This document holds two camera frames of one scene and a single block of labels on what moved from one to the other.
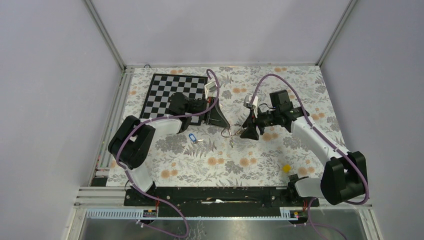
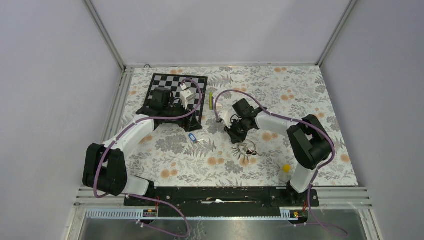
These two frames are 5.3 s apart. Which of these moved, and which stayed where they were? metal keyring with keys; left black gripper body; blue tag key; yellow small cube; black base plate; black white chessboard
Moved: left black gripper body; metal keyring with keys
Stayed: black white chessboard; yellow small cube; black base plate; blue tag key
